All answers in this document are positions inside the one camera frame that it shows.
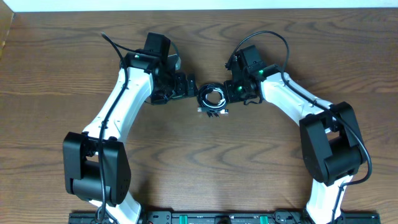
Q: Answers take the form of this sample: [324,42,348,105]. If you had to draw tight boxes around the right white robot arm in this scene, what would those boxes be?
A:
[225,63,371,223]

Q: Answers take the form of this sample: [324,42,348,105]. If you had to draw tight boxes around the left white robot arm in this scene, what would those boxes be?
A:
[63,52,197,223]

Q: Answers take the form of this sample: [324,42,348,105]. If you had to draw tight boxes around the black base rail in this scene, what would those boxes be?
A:
[67,210,381,224]

